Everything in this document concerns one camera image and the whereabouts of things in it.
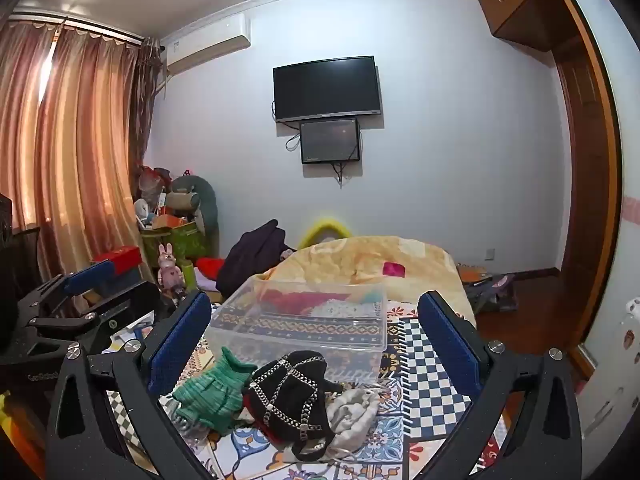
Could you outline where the red plastic bag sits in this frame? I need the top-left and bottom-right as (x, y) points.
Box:
(136, 164), (174, 202)

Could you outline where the white air conditioner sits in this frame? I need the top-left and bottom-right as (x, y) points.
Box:
(161, 14), (251, 74)

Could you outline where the pink rabbit toy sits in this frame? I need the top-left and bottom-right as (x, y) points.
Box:
(157, 243), (187, 292)

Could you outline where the cream knitted cloth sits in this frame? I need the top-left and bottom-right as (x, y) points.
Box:
(310, 299), (362, 318)

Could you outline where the wooden wardrobe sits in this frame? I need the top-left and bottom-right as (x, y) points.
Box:
(476, 0), (623, 363)

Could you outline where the patterned printed blanket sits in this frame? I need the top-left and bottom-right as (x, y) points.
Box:
(105, 300), (512, 480)

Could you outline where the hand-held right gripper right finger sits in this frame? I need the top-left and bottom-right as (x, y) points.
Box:
(417, 290), (583, 480)

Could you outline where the dark chair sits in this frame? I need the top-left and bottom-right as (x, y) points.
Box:
(0, 194), (45, 348)

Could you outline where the red knitted cloth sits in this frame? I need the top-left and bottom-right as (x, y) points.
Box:
(260, 289), (326, 317)

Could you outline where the orange curtain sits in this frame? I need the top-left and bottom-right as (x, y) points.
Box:
(0, 12), (157, 283)

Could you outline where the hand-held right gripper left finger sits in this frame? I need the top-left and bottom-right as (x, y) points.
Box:
(46, 290), (221, 480)

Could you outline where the small black monitor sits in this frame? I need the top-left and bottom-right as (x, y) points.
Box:
(300, 118), (362, 164)

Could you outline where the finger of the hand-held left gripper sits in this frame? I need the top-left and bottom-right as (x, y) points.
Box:
(30, 281), (163, 358)
(17, 261), (118, 323)

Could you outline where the brown patterned curtain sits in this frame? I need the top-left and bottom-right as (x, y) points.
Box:
(131, 37), (167, 173)

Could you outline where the black jacket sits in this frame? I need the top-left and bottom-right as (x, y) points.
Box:
(217, 219), (297, 299)

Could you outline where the black hat with chains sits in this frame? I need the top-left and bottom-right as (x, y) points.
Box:
(242, 350), (346, 462)

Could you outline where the yellow floral quilt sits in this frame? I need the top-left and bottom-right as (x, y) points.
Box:
(260, 236), (477, 328)

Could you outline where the wall-mounted black television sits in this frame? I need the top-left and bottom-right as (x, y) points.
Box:
(273, 56), (383, 123)

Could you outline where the yellow fuzzy arch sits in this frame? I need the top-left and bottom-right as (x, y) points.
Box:
(298, 213), (353, 250)

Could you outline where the red box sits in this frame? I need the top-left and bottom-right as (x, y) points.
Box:
(92, 246), (143, 277)

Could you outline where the clear plastic storage bin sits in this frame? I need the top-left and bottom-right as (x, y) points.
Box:
(205, 277), (390, 382)

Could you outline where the green knitted garment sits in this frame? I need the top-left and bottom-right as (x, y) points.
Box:
(172, 346), (258, 436)

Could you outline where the pink grey bag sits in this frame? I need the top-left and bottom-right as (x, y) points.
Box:
(472, 273), (517, 308)

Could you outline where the green shopping bag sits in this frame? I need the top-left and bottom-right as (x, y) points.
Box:
(141, 220), (209, 267)

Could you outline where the grey white cloth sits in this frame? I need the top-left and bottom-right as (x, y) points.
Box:
(325, 385), (383, 457)

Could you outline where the red cushion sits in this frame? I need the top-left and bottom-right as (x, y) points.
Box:
(196, 256), (229, 281)

